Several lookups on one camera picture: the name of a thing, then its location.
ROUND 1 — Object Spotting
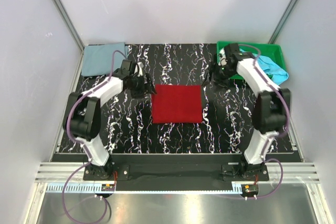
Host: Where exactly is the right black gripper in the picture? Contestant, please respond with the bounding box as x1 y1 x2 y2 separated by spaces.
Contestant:
201 61 236 94

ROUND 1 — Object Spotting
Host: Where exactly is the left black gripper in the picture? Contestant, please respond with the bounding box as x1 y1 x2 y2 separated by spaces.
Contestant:
129 72 156 99

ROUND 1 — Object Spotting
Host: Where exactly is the red t shirt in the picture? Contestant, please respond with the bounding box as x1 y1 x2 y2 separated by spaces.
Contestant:
151 84 203 124

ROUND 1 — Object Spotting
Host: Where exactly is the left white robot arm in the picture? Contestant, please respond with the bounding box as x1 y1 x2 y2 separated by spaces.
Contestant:
62 60 156 180

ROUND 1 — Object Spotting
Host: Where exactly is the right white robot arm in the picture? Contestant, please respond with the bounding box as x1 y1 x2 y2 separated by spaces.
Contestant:
202 43 291 180

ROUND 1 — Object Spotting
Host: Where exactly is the folded grey-blue t shirt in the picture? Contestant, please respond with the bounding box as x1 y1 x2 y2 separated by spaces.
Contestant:
81 42 128 77

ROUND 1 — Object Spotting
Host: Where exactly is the crumpled cyan t shirt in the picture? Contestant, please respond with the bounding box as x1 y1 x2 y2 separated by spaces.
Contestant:
219 46 290 85

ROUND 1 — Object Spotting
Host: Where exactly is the green plastic bin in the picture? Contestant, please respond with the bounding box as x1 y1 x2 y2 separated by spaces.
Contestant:
216 40 287 82

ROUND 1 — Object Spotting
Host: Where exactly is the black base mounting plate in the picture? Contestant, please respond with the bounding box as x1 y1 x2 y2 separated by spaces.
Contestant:
83 154 254 193

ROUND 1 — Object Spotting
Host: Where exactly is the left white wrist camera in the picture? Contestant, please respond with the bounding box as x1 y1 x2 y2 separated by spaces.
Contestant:
134 62 144 77

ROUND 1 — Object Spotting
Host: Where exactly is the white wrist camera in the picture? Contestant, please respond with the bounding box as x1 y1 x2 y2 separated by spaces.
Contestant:
134 62 144 77
218 54 227 66

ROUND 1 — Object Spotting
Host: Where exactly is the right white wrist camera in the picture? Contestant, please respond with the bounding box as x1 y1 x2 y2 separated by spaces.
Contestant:
218 54 227 66

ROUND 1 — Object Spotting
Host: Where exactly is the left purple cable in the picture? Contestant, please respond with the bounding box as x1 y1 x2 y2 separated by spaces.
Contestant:
61 49 127 222

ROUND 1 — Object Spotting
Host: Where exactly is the purple cable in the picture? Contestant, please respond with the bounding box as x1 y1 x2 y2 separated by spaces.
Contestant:
61 49 127 222
215 42 291 200

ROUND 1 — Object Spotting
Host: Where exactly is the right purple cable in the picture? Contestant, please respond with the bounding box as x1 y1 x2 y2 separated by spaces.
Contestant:
215 42 291 200

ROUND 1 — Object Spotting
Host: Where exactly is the aluminium rail frame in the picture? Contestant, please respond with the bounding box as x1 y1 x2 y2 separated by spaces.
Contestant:
35 162 319 195

